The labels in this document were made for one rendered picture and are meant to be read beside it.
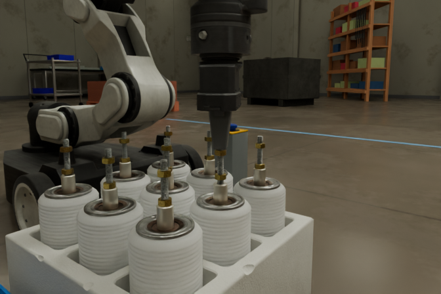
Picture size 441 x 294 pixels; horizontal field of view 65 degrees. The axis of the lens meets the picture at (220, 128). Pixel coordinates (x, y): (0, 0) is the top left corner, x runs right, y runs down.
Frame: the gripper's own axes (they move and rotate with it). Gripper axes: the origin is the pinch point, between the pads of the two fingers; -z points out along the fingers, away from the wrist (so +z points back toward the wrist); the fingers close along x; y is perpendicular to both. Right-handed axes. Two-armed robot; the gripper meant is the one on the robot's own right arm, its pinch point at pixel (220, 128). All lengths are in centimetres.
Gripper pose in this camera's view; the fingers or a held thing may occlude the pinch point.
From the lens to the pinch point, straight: 52.7
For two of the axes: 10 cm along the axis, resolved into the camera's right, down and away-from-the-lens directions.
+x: 1.3, -1.4, 9.8
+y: -9.9, -0.2, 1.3
